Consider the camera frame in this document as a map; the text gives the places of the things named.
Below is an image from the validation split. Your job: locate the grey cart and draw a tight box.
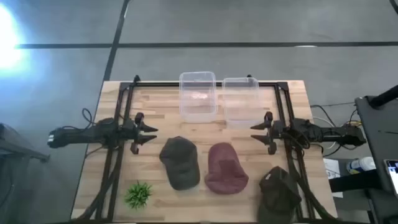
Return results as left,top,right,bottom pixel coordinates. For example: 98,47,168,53
0,122,51,224

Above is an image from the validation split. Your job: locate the dark grey side desk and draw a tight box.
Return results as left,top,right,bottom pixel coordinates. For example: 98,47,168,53
354,84,398,224

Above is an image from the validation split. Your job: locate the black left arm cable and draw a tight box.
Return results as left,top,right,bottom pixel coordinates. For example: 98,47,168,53
81,107,95,126

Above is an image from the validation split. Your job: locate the black aluminium table frame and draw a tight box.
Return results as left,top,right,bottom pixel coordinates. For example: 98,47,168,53
75,74,340,223

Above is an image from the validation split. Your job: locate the small green artificial plant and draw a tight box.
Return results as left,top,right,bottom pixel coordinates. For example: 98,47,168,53
124,180,154,210

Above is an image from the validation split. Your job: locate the black cap with white tag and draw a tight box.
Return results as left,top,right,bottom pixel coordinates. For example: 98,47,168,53
257,166,303,224

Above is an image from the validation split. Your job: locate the black bar under desk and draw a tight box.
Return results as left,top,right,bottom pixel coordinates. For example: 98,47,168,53
328,169,382,194

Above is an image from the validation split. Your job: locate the dark olive baseball cap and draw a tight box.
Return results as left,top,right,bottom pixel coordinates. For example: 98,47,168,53
159,136,201,192

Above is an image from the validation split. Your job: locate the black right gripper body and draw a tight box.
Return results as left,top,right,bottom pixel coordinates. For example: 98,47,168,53
263,111,285,156

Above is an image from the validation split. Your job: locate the white paper sheet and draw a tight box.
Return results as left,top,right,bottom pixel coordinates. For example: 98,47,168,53
322,157,344,199

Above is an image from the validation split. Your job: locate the maroon baseball cap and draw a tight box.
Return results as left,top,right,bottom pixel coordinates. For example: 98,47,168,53
204,142,250,195

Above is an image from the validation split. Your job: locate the clear plastic bin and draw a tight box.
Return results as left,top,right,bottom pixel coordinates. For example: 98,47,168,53
221,77,268,130
178,71,218,124

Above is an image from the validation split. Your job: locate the tablet with lit screen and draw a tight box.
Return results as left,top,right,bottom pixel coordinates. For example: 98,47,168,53
383,159,398,198

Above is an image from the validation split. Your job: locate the white plastic bottle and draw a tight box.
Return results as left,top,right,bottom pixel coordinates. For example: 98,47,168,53
346,156,377,175

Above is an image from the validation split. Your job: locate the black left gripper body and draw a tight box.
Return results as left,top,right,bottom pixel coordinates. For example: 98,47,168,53
122,111,146,156

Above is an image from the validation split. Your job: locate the white cable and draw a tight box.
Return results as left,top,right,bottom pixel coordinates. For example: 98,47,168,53
312,116,338,151

